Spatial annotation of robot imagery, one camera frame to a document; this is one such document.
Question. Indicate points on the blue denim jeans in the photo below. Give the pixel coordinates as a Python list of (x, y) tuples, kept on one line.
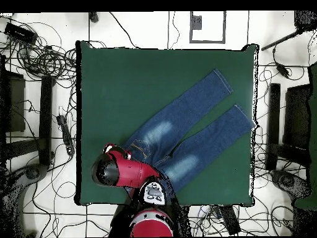
[(193, 129)]

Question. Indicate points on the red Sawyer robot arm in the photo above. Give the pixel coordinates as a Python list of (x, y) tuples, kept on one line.
[(131, 173)]

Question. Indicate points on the black flat panel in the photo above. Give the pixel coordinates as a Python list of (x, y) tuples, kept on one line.
[(297, 116), (14, 104)]

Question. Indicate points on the black power strip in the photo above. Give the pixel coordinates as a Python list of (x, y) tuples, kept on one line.
[(65, 132)]

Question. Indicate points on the dark green table cloth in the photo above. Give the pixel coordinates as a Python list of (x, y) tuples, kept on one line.
[(111, 86)]

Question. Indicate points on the black upright bar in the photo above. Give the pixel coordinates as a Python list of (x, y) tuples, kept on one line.
[(273, 124), (45, 119)]

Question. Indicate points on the small black floor object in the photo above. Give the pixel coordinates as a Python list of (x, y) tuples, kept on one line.
[(93, 16)]

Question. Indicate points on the black electronics box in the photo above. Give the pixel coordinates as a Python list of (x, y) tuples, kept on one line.
[(19, 32)]

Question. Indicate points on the black power adapter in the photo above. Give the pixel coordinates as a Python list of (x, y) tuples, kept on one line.
[(282, 69)]

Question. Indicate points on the dark green fabric panel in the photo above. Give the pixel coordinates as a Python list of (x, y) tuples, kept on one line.
[(314, 124)]

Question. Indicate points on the black tripod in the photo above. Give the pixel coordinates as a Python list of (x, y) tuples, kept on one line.
[(305, 18)]

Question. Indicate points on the grey floor frame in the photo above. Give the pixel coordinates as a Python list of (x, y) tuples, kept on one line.
[(196, 22)]

